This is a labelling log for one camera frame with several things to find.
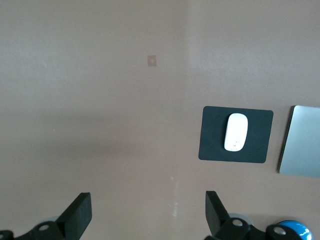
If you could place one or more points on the black mouse pad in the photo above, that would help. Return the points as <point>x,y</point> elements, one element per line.
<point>210,140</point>

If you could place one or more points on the white computer mouse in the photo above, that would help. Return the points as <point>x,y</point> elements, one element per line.
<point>236,132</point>

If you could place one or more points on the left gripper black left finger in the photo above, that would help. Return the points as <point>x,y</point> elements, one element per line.
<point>72,220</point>

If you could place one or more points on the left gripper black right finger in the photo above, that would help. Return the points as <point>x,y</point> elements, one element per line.
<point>217,217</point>

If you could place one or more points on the small brown tape mark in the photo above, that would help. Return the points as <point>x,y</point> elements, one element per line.
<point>151,60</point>

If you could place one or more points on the silver closed laptop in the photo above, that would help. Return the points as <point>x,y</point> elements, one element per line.
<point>302,142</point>

